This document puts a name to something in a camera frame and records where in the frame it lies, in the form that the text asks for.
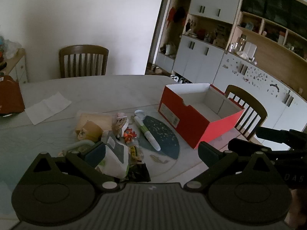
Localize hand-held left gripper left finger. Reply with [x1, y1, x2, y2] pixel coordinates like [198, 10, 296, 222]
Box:
[31, 142, 119, 192]

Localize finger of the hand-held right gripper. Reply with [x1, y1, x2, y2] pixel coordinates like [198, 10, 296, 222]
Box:
[255, 126, 292, 141]
[228, 138, 291, 153]

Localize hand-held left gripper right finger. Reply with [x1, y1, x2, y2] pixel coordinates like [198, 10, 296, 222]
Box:
[183, 141, 277, 191]

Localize white green plastic bag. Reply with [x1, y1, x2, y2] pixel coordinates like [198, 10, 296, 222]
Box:
[95, 131, 131, 179]

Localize tan small cardboard box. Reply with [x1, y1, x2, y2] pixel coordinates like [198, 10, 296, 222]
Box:
[76, 121, 103, 142]

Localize red shoe box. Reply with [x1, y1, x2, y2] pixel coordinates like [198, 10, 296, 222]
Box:
[158, 83, 245, 149]

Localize person's right forearm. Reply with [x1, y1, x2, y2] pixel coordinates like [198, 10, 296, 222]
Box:
[290, 189, 307, 230]

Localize wooden slat-back chair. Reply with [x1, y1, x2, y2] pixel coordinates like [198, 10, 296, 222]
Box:
[224, 85, 268, 141]
[59, 45, 109, 79]

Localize orange red toy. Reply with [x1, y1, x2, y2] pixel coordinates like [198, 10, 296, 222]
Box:
[123, 128, 138, 145]

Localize small doll figure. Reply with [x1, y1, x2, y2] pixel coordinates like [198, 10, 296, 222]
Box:
[113, 113, 130, 137]

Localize yellow strip packet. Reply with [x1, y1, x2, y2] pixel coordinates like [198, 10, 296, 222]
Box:
[131, 146, 142, 164]

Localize dark green oval placemat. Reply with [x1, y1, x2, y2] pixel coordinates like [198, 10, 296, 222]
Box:
[131, 115, 180, 160]

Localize black foil packet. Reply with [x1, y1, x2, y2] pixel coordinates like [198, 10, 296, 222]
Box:
[127, 162, 151, 183]

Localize white green marker pen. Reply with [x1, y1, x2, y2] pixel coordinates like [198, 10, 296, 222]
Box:
[134, 116, 161, 151]

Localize white paper sheet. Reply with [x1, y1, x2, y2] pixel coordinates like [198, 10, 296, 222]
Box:
[25, 92, 72, 125]

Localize row of shoes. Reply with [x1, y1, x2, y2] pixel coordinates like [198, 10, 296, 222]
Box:
[171, 75, 193, 83]

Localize white canisters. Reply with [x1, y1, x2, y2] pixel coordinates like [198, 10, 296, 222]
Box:
[243, 42, 257, 58]

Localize glass bottles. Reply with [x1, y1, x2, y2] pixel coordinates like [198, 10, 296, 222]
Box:
[227, 35, 247, 52]

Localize red-brown paper bag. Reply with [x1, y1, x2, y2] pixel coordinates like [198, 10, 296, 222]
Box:
[0, 75, 25, 117]

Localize white tote bag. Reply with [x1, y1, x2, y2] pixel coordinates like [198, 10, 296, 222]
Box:
[165, 44, 178, 56]

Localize light wooden sideboard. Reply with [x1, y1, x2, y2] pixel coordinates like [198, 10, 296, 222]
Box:
[0, 48, 28, 84]

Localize clear plastic bags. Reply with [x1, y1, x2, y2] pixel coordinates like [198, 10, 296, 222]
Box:
[0, 35, 22, 60]

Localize red hanging decoration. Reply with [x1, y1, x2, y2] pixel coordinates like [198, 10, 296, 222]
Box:
[167, 7, 177, 28]

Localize black hanging bag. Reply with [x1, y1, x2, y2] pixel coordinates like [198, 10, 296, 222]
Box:
[174, 7, 187, 24]

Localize white wall cabinet unit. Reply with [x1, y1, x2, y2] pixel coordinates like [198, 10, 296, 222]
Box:
[145, 0, 307, 135]

